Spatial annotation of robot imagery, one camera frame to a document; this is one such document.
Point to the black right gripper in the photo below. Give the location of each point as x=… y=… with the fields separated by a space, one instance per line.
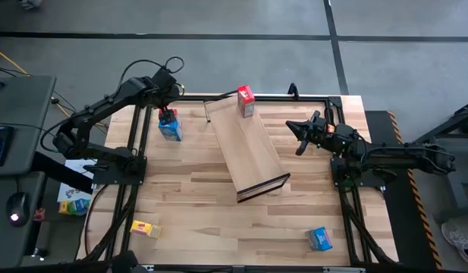
x=332 y=136

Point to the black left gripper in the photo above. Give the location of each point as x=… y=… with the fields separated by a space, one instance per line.
x=166 y=89

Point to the red cereal box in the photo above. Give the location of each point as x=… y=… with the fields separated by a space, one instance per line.
x=170 y=113
x=245 y=99

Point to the blue cereal box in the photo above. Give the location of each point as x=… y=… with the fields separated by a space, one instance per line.
x=171 y=132
x=319 y=239

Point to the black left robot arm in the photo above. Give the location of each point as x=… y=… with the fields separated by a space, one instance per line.
x=104 y=104

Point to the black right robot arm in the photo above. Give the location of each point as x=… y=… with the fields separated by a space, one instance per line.
x=400 y=157

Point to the colourful cereal multipack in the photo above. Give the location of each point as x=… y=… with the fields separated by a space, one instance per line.
x=76 y=206

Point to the black stand beam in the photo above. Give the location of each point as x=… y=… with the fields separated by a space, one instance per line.
x=59 y=172

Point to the white printed paper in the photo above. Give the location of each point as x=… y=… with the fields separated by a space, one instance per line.
x=68 y=193

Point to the black hazard-striped floor mat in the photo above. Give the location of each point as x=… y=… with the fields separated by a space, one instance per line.
x=400 y=227

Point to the grey desk surface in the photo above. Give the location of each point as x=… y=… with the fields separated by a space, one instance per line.
x=25 y=113
x=2 y=235

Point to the small red object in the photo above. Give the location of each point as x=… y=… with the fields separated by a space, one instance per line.
x=39 y=215

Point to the grey metal stand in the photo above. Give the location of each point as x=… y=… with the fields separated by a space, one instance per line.
x=457 y=189

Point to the black backlit keyboard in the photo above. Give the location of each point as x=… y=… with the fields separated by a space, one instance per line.
x=0 y=146

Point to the black computer mouse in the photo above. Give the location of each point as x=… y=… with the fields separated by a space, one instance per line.
x=17 y=206

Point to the white shoe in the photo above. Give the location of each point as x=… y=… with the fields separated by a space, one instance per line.
x=30 y=4

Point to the small shiny caster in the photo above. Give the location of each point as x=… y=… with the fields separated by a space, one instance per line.
x=39 y=253

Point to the grey shoe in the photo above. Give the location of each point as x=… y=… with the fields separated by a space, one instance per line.
x=459 y=240

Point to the black metal table frame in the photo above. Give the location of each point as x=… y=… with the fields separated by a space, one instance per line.
x=279 y=98

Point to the black frame clamp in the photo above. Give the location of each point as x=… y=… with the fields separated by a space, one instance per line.
x=293 y=91

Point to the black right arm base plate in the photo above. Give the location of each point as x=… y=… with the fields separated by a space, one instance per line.
x=338 y=170

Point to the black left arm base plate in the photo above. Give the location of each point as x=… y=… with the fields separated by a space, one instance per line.
x=112 y=180

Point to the silver metal bracket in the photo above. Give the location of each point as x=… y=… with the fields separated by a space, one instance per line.
x=343 y=270
x=147 y=268

